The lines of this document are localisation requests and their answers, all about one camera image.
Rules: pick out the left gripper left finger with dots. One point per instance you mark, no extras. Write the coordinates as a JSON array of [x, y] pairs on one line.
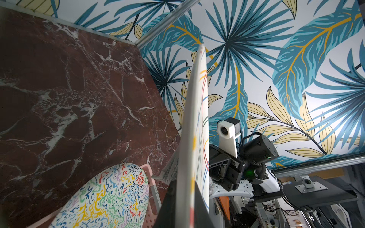
[[166, 215]]

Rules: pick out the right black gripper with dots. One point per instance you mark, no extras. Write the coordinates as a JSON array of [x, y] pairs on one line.
[[225, 170]]

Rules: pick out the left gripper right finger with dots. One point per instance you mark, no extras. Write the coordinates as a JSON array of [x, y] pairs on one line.
[[202, 218]]

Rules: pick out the plaid striped white plate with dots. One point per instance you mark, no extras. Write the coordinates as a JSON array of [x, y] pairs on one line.
[[193, 166]]

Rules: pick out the colourful squiggle pattern plate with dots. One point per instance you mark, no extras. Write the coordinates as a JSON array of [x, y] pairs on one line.
[[115, 198]]

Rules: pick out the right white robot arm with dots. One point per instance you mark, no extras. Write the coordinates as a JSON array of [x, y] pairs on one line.
[[245, 174]]

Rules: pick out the pink perforated plastic basket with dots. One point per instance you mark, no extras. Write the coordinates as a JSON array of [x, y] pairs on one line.
[[153, 208]]

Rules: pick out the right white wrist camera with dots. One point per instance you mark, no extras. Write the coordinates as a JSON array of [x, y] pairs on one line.
[[229, 132]]

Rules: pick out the right aluminium corner post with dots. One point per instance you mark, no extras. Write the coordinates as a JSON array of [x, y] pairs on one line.
[[166, 22]]

